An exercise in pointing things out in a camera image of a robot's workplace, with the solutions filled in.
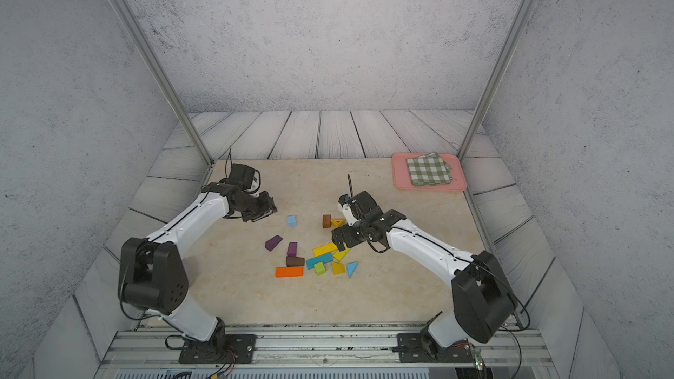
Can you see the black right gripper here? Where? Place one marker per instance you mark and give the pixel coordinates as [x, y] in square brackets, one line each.
[347, 236]

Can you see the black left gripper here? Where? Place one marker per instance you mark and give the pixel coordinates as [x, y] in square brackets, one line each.
[268, 207]

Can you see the lime green long block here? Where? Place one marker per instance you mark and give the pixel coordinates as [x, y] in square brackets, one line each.
[338, 256]

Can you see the yellow long wooden block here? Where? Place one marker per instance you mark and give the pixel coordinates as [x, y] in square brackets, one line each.
[326, 249]

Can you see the light blue triangle block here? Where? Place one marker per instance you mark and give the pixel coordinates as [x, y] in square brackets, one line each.
[351, 268]

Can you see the teal long wooden block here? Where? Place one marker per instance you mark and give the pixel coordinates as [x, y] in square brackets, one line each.
[324, 258]

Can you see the dark brown rectangular block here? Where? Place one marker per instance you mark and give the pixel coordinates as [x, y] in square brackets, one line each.
[294, 261]

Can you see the green small cube block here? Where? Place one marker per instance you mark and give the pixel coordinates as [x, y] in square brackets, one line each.
[320, 269]

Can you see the orange long wooden block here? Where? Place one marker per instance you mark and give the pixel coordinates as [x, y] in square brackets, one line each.
[285, 272]

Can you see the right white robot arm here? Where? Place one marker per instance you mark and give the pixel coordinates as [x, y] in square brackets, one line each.
[482, 298]

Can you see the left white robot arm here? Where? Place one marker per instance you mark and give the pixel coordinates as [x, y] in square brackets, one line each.
[152, 275]

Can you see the orange triangle wooden block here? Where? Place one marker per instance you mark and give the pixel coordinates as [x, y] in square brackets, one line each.
[336, 223]

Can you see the brown small wooden block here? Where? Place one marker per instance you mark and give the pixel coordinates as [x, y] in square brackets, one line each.
[326, 221]

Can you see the purple rectangular wooden block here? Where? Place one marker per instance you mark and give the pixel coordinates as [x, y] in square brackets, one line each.
[292, 249]

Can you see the pink tray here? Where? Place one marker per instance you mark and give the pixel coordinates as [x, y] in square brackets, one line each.
[402, 179]

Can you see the green checkered cloth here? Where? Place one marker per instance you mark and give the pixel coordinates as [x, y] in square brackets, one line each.
[429, 170]

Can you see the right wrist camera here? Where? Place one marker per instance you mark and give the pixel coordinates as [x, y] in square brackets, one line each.
[347, 211]

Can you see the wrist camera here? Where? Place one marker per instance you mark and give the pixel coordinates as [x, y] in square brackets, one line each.
[347, 211]
[245, 177]

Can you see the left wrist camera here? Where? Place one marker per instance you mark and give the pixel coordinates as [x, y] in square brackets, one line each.
[245, 177]

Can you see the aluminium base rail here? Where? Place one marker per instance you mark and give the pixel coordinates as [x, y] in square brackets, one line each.
[322, 351]

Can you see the left aluminium frame post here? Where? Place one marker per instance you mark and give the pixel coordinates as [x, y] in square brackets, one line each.
[149, 57]

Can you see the aluminium frame post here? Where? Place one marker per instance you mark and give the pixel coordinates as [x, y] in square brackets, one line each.
[517, 28]
[149, 57]

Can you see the right aluminium frame post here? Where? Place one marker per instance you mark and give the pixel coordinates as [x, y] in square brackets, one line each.
[517, 28]

